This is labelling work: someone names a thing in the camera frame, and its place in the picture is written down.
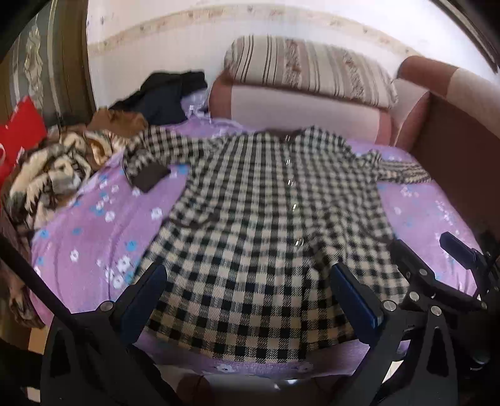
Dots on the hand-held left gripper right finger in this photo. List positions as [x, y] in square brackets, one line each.
[356, 298]

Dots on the clear plastic bag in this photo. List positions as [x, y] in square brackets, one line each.
[195, 103]

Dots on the purple floral bed sheet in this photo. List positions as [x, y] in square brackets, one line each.
[90, 234]

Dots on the black and cream checkered coat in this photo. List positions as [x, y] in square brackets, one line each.
[254, 234]

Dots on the brown cloth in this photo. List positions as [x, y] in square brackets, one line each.
[121, 123]

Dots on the dark ornate wooden door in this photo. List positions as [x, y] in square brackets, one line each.
[43, 58]

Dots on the leaf print brown blanket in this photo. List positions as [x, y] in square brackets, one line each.
[50, 168]

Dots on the black garment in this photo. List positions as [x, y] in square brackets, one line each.
[172, 80]

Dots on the striped bolster pillow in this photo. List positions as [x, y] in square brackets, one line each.
[308, 66]

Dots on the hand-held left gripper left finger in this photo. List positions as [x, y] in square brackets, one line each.
[143, 302]

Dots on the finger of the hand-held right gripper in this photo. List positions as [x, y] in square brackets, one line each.
[461, 253]
[408, 273]

